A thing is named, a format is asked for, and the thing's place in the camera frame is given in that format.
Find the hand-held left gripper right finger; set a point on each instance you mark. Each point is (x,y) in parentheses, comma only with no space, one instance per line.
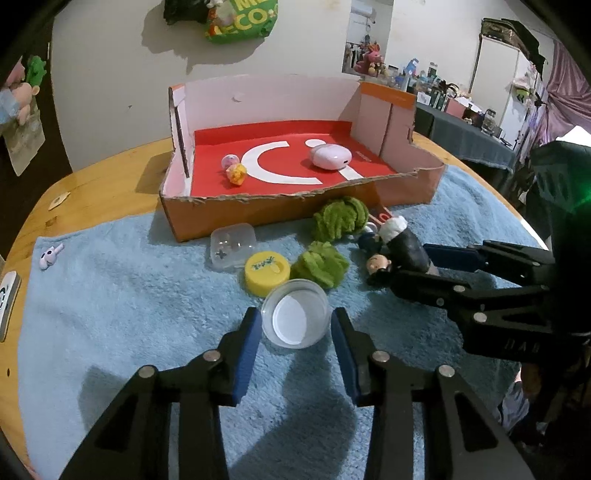
(344,355)

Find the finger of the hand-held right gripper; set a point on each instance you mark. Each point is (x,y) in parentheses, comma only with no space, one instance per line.
(443,256)
(429,290)

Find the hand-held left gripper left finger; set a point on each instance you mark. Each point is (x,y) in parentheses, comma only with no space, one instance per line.
(247,355)

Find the black bottle with white cap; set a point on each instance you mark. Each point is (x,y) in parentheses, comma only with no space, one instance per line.
(406,249)

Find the small dark-clothed figurine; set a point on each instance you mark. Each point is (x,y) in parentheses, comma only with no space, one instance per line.
(381,264)

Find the clear plastic cup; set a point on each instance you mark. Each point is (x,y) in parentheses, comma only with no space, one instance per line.
(295,318)

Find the pink clip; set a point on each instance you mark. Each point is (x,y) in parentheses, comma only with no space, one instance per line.
(383,216)

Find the yellow bottle cap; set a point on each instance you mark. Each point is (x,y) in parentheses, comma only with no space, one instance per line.
(265,274)

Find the green yarn ball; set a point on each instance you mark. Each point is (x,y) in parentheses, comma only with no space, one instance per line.
(321,264)
(337,219)

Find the orange cardboard box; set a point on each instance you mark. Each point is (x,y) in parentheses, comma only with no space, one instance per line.
(277,214)

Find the small clear plastic case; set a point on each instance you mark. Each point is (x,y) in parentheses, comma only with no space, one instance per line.
(231,247)

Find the table with dark cloth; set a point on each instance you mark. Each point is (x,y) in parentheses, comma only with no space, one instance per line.
(461,138)

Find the blue towel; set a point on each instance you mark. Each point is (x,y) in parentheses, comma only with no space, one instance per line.
(138,300)

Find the pink box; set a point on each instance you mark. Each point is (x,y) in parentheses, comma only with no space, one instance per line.
(455,107)

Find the pink earbud case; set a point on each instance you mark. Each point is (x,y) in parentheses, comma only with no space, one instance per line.
(328,157)

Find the row of bottles and boxes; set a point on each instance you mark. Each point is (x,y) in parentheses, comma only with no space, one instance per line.
(427,85)

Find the small yellow toy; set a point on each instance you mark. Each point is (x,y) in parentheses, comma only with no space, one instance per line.
(236,174)

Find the purple curtain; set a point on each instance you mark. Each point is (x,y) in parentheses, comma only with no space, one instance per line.
(568,83)

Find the small pink ball toy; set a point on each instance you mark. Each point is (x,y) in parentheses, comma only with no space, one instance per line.
(229,161)

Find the white cabinet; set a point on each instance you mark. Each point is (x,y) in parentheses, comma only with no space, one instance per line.
(498,69)

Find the small white toy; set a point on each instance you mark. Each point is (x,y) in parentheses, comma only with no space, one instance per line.
(47,257)

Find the dark bags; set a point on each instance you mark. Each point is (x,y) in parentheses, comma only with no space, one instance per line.
(517,32)

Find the small paper tag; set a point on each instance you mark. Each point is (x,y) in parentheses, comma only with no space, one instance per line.
(58,201)

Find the white flat device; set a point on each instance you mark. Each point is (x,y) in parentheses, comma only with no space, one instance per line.
(8,304)

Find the paper picture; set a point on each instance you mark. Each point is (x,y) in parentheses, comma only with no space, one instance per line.
(23,147)

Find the green snack bag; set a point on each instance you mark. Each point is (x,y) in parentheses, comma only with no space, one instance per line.
(244,23)

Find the pink and blue plush toy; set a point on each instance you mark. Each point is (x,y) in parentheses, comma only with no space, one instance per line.
(18,99)

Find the dark plush toy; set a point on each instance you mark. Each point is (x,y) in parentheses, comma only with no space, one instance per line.
(184,9)

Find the green plush toy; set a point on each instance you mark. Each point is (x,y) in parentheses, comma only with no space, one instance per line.
(37,69)

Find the wall mirror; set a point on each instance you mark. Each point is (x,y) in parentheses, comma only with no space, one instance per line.
(369,27)

